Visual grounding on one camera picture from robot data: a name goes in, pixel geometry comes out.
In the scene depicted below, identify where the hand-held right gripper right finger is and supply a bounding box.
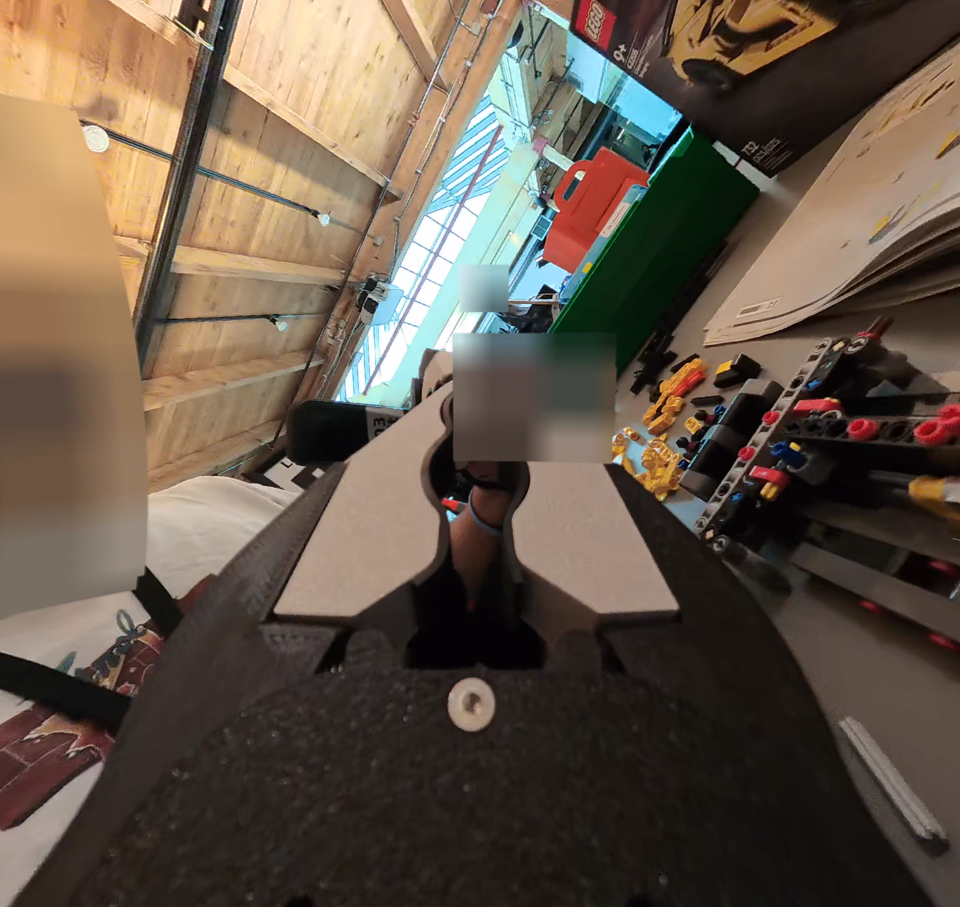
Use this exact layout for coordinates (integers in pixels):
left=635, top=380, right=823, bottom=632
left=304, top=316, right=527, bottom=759
left=491, top=463, right=683, bottom=670

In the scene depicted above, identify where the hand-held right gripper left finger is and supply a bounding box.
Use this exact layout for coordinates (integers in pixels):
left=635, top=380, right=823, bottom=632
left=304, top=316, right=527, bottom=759
left=273, top=385, right=455, bottom=670

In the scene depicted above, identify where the pile of yellow lego pieces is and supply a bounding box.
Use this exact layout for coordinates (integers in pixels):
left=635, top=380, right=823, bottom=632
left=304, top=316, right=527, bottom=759
left=611, top=355, right=710, bottom=503

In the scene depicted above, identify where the lego car chassis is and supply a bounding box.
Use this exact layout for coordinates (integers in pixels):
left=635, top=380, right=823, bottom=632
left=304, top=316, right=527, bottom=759
left=675, top=314, right=960, bottom=649

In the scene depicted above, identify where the grey lego axle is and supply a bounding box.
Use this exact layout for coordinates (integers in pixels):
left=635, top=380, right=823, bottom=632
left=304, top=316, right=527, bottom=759
left=836, top=715, right=950, bottom=848

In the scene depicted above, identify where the white instruction booklet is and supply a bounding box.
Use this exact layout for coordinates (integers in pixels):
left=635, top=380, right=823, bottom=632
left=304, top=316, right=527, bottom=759
left=703, top=44, right=960, bottom=348

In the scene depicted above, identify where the person's left forearm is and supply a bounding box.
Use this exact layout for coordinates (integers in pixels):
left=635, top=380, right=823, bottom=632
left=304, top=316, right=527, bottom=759
left=447, top=487, right=519, bottom=612

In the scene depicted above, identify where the black yellow lego connector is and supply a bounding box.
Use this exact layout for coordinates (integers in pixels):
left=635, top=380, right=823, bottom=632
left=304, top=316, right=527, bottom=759
left=712, top=354, right=762, bottom=389

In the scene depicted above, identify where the lego set box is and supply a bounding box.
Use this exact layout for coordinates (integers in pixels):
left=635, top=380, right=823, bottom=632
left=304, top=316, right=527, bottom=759
left=568, top=0, right=960, bottom=177

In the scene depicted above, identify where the white ceiling device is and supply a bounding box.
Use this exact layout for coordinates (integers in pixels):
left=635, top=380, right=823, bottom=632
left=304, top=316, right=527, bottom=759
left=356, top=277, right=406, bottom=325

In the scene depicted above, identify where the white cloth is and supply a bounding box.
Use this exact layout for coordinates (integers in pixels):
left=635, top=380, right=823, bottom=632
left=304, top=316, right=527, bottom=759
left=0, top=475, right=301, bottom=901

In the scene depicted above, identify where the green plastic bin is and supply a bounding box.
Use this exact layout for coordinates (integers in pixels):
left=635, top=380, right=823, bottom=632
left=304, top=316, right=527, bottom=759
left=551, top=127, right=760, bottom=379

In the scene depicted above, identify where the black steel ceiling beam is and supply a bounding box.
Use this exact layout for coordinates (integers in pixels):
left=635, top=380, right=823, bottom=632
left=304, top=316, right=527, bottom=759
left=133, top=0, right=260, bottom=379

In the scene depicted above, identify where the light blue wrapped package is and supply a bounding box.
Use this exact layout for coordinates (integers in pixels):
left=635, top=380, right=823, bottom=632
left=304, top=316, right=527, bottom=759
left=570, top=185, right=651, bottom=278

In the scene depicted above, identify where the black lego frame piece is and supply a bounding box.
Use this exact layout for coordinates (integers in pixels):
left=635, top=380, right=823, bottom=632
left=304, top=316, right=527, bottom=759
left=628, top=239, right=729, bottom=396

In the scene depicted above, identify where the black shoulder strap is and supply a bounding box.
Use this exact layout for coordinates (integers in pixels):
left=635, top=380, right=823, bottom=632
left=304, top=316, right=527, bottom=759
left=0, top=568, right=187, bottom=734

